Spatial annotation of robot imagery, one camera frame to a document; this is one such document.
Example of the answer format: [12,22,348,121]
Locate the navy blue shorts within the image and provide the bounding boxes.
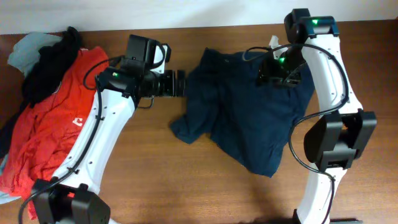
[170,49,315,177]

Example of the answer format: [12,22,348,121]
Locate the light grey garment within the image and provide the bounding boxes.
[0,32,65,205]

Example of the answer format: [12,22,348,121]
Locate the red t-shirt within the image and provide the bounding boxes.
[0,45,109,220]

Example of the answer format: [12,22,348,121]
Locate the right black cable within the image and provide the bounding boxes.
[241,43,351,224]

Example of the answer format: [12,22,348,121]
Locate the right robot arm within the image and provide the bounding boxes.
[257,8,377,223]

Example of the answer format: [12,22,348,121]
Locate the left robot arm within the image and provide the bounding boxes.
[29,34,186,224]

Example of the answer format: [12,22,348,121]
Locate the black garment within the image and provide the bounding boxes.
[1,27,82,158]

